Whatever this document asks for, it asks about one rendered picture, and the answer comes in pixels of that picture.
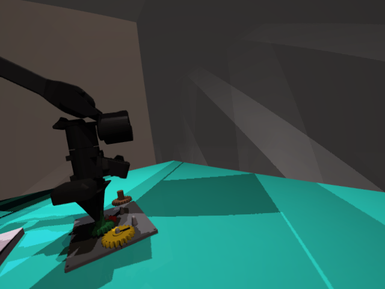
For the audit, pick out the brown toothed gear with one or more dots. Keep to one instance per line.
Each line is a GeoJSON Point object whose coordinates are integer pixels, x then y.
{"type": "Point", "coordinates": [122, 199]}

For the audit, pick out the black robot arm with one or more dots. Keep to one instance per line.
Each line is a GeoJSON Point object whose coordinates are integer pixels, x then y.
{"type": "Point", "coordinates": [71, 99]}

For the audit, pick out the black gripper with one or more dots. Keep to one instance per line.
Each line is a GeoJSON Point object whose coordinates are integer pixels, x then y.
{"type": "Point", "coordinates": [84, 188]}

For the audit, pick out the yellow gear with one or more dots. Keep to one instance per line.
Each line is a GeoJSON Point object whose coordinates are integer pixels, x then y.
{"type": "Point", "coordinates": [112, 239]}

